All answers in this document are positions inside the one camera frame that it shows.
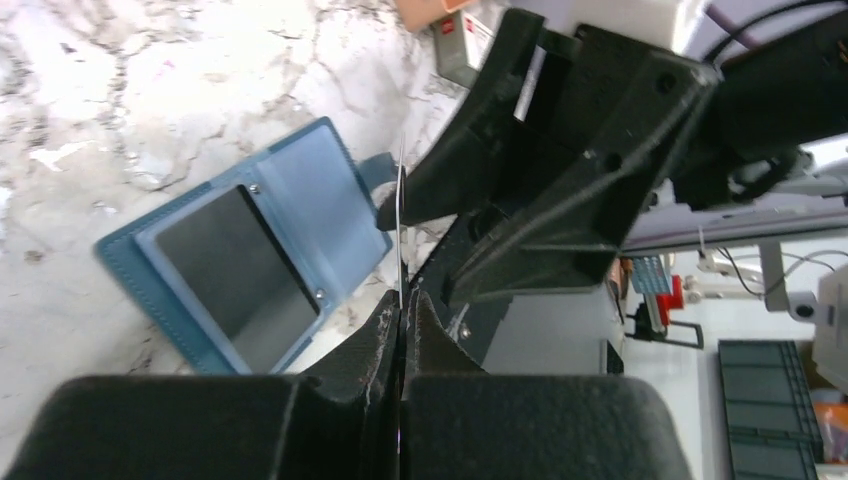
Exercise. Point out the blue card holder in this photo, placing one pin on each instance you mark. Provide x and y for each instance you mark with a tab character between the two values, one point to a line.
318	203

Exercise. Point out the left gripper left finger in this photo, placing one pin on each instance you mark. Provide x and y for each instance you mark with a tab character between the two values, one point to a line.
336	420

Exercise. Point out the black credit card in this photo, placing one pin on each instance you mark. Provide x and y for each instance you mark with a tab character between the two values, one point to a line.
233	276
402	269

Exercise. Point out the white red box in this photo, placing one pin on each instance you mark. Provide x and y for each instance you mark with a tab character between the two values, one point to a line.
461	44

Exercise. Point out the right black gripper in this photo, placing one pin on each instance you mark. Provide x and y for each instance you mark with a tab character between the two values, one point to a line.
609	119

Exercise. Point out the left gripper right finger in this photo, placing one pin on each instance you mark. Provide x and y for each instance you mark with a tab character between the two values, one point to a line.
459	422

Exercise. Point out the orange file organizer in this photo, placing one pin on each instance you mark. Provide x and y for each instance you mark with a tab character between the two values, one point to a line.
417	14

